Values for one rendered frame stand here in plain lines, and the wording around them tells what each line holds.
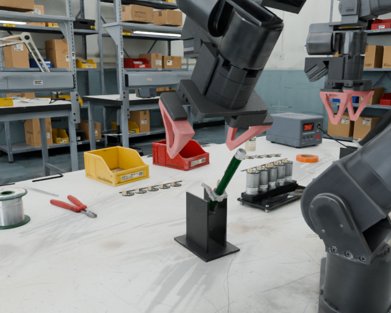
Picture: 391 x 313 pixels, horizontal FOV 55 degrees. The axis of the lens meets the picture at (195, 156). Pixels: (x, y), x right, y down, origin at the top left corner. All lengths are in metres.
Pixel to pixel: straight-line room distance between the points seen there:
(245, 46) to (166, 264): 0.29
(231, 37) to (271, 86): 6.05
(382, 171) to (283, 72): 5.99
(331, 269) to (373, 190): 0.09
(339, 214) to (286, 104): 5.96
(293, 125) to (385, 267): 0.89
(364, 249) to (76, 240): 0.40
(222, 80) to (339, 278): 0.24
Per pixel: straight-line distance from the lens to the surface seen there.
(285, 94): 6.31
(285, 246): 0.57
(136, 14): 3.33
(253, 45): 0.41
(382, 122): 0.92
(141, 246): 0.56
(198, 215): 0.52
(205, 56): 0.45
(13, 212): 0.68
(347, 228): 0.36
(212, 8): 0.44
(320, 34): 0.96
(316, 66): 0.98
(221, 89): 0.44
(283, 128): 1.27
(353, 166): 0.36
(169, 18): 3.54
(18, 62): 4.61
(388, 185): 0.36
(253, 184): 0.70
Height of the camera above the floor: 1.00
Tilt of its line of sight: 13 degrees down
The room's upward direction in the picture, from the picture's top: straight up
